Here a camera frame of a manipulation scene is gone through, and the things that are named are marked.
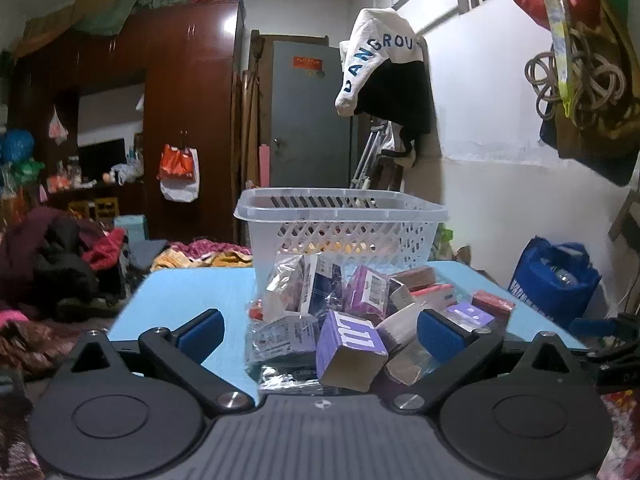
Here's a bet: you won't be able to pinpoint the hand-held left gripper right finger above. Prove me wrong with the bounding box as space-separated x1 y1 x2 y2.
390 308 591 416

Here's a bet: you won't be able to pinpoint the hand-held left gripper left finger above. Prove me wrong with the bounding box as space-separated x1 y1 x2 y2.
52 308 256 416

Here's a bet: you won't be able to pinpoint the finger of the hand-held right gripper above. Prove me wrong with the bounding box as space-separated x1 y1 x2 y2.
570 312 640 345

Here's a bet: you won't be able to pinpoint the blue white box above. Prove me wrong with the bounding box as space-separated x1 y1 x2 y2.
300 255 346 318

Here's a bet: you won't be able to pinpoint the white plastic basket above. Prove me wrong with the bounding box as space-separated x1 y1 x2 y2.
233 187 449 286

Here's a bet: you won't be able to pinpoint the light purple box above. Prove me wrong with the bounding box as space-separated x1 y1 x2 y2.
442 302 496 333

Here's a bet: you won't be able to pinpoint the beige box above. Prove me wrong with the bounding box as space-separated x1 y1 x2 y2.
375 305 426 356

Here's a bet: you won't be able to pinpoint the pink box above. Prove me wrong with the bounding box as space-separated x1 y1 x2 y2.
410 284 457 311

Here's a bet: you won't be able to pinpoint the brown box in clear wrapper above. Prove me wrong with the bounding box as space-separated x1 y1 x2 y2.
385 345 441 386

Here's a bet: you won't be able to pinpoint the red box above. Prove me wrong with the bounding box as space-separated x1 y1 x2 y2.
472 290 516 317

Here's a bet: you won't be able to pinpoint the blue shopping bag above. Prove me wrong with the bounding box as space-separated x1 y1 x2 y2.
507 236 601 328

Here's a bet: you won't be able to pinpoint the yellow cloth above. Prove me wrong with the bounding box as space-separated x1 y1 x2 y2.
150 251 201 273

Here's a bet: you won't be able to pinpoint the grey packet in clear wrapper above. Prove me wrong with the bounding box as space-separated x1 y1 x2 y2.
245 312 321 366

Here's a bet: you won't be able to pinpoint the purple box with white label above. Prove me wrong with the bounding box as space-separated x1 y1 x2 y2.
345 266 392 323

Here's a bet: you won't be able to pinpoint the pink floral blanket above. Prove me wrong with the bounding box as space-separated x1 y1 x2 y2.
167 239 253 261

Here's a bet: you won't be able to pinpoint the purple box with white print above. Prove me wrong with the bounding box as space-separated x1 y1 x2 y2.
316 310 390 392

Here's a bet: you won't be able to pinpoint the green plastic bag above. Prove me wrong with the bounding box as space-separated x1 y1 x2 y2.
435 225 471 261

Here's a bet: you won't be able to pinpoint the clear wrapped packet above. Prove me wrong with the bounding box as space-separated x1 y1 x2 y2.
262 255 306 311

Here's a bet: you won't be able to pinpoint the silver foil packet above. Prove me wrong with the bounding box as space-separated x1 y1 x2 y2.
257 365 326 396

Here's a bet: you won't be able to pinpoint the light blue box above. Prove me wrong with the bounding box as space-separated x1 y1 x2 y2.
114 215 149 256

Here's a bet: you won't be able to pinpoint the orange and white plastic bag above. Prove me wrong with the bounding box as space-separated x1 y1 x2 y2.
157 144 201 203

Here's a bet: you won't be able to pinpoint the dark clothes pile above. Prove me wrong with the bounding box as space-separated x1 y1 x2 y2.
0 205 132 321

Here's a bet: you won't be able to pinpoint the brown patterned blanket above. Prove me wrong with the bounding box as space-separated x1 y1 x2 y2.
0 310 108 381

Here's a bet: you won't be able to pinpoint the metal crutches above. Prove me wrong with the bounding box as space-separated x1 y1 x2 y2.
350 120 391 191

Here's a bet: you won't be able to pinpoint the black monitor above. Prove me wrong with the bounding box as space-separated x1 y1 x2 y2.
77 137 126 183

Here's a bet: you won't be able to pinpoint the wooden boards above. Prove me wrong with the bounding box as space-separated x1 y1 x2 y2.
242 30 273 188

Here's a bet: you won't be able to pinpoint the grey door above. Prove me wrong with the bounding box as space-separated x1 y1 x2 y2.
270 40 358 191

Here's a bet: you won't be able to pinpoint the brown wooden wardrobe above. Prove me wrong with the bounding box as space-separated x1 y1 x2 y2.
10 0 246 246

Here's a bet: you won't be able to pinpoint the small pink white plastic bag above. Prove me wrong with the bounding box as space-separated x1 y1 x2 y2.
47 107 69 146

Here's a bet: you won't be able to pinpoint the blue plastic bag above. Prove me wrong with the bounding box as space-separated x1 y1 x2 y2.
0 129 33 163

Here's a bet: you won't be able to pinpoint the white and black hoodie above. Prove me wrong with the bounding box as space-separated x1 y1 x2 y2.
334 7 436 168

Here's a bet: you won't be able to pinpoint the yellow green hanging bag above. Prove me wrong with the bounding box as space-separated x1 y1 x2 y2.
535 0 640 186

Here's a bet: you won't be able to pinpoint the green cloth bundle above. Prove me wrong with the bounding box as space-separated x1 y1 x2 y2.
75 0 191 36

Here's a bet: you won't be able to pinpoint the coiled tan rope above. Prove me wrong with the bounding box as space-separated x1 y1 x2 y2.
525 30 628 126

